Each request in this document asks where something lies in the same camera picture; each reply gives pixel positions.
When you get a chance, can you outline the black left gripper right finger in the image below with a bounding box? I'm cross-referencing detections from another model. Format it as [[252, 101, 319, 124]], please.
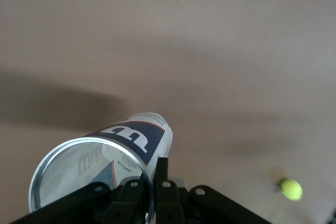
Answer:
[[154, 157, 268, 224]]

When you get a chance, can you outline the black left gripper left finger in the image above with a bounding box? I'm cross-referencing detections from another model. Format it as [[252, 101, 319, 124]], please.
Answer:
[[10, 178, 152, 224]]

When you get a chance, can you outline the white blue tennis ball can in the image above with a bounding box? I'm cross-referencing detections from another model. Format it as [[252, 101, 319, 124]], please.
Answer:
[[28, 112, 174, 224]]

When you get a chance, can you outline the yellow tennis ball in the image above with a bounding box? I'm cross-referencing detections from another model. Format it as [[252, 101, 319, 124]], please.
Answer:
[[278, 178, 304, 202]]

